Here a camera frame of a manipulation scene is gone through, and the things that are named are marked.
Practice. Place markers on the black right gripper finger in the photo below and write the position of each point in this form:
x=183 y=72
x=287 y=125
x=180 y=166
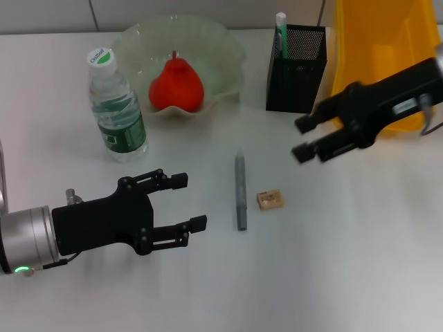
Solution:
x=304 y=152
x=306 y=124

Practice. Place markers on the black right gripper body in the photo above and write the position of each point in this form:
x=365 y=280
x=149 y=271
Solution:
x=387 y=103

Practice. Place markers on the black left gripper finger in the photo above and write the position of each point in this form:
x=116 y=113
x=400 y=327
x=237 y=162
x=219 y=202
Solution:
x=178 y=180
x=197 y=224

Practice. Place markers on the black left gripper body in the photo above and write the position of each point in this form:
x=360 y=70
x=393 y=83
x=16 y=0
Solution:
x=104 y=224

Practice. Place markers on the grey glitter pen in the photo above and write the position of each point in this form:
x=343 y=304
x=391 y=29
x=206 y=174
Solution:
x=241 y=193

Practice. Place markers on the small tan eraser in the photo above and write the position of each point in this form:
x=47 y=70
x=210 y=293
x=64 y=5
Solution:
x=270 y=199

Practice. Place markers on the clear water bottle green label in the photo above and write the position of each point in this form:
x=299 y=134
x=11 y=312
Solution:
x=117 y=114

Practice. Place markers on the red orange toy fruit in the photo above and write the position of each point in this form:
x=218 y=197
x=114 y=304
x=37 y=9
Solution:
x=176 y=86

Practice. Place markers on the black mesh pen holder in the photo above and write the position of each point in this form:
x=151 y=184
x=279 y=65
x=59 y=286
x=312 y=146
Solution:
x=294 y=86

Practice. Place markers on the green glass fruit plate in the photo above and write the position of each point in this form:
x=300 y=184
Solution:
x=221 y=52

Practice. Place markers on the yellow plastic bin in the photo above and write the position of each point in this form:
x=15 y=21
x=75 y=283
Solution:
x=380 y=34

